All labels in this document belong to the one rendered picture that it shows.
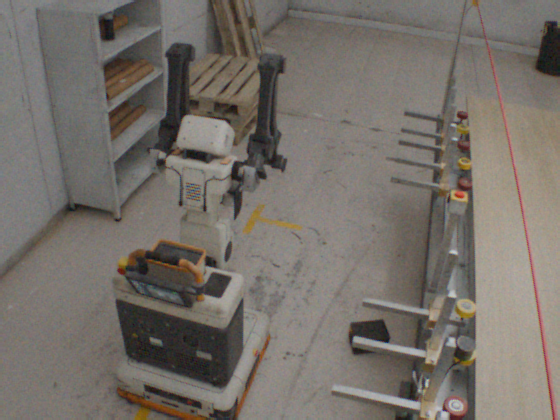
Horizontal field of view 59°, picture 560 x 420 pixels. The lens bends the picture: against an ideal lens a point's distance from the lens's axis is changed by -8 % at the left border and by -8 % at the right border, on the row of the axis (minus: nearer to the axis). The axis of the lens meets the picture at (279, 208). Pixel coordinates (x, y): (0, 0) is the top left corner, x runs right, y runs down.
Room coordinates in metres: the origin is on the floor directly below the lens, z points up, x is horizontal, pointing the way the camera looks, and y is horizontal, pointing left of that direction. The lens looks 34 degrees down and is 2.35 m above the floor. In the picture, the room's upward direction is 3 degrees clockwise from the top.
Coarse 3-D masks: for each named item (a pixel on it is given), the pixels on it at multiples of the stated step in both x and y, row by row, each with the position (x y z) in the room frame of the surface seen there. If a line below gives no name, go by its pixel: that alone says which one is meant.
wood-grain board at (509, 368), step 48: (480, 144) 2.97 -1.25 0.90; (528, 144) 3.03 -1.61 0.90; (480, 192) 2.38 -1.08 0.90; (528, 192) 2.42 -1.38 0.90; (480, 240) 1.95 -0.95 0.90; (480, 288) 1.61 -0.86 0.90; (528, 288) 1.62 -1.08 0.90; (480, 336) 1.34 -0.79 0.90; (528, 336) 1.35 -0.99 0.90; (480, 384) 1.11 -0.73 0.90; (528, 384) 1.12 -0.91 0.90
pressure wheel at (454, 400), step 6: (456, 396) 1.06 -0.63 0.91; (444, 402) 1.03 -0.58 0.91; (450, 402) 1.04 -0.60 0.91; (456, 402) 1.03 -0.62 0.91; (462, 402) 1.03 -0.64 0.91; (444, 408) 1.02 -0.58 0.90; (450, 408) 1.01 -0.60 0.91; (456, 408) 1.01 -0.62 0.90; (462, 408) 1.01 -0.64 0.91; (450, 414) 0.99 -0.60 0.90; (456, 414) 0.99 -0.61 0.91; (462, 414) 0.99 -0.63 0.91
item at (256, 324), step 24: (264, 336) 1.93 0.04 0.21; (120, 360) 1.64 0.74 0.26; (240, 360) 1.69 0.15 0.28; (120, 384) 1.56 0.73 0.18; (168, 384) 1.52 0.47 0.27; (192, 384) 1.53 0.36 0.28; (216, 384) 1.54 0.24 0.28; (240, 384) 1.57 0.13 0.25; (168, 408) 1.49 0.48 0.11; (192, 408) 1.46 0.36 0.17; (216, 408) 1.43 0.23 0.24; (240, 408) 1.54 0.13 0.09
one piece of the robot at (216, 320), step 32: (128, 256) 1.63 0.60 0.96; (160, 256) 1.59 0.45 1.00; (128, 288) 1.61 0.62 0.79; (224, 288) 1.64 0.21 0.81; (128, 320) 1.62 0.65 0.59; (160, 320) 1.58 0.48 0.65; (192, 320) 1.54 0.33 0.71; (224, 320) 1.51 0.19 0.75; (128, 352) 1.63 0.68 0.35; (160, 352) 1.58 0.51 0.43; (192, 352) 1.54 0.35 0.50; (224, 352) 1.51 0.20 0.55; (224, 384) 1.51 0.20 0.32
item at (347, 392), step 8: (336, 384) 1.13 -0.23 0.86; (336, 392) 1.11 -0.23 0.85; (344, 392) 1.10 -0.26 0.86; (352, 392) 1.10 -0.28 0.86; (360, 392) 1.10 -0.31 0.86; (368, 392) 1.10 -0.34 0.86; (360, 400) 1.09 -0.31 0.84; (368, 400) 1.08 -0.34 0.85; (376, 400) 1.07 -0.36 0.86; (384, 400) 1.07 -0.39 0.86; (392, 400) 1.07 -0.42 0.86; (400, 400) 1.07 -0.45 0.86; (408, 400) 1.07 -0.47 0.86; (392, 408) 1.06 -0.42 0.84; (400, 408) 1.05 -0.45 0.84; (408, 408) 1.05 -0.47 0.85; (416, 408) 1.04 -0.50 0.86; (440, 408) 1.04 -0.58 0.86
